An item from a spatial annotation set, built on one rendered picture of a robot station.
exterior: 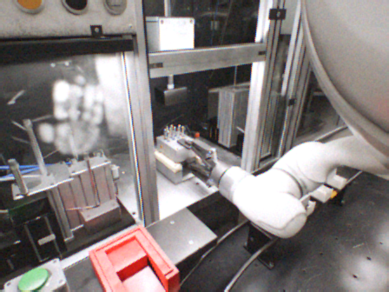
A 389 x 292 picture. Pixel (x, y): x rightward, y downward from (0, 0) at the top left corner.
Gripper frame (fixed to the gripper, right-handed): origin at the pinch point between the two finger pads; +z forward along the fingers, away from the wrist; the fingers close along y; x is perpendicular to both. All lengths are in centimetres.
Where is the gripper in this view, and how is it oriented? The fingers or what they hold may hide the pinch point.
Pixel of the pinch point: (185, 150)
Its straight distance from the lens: 81.6
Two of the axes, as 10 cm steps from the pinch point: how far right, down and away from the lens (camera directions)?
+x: -7.9, 2.9, -5.4
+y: 0.2, -8.7, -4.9
